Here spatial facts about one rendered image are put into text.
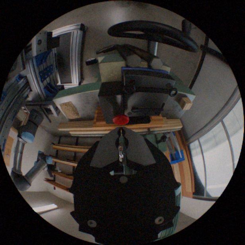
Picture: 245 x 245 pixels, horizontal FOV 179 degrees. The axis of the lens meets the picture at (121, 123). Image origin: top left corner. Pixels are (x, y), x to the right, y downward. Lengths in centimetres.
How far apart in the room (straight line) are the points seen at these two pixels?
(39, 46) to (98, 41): 76
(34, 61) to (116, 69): 59
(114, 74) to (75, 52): 86
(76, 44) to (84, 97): 79
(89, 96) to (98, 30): 99
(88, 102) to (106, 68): 17
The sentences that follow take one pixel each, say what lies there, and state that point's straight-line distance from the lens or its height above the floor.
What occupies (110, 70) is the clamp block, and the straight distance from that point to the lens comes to 15.
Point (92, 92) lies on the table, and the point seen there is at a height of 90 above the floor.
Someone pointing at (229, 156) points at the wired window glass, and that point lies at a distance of 153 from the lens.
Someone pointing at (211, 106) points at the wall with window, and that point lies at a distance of 149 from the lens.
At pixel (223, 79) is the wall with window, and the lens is 146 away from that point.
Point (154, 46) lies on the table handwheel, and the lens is 30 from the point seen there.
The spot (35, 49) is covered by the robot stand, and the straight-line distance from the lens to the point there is 52.
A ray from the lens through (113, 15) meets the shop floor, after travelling 119.
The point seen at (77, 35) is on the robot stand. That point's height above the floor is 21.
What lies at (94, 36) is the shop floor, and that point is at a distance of 114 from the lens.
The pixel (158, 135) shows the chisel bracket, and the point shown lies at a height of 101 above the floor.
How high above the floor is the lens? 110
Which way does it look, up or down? 33 degrees down
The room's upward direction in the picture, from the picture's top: 177 degrees clockwise
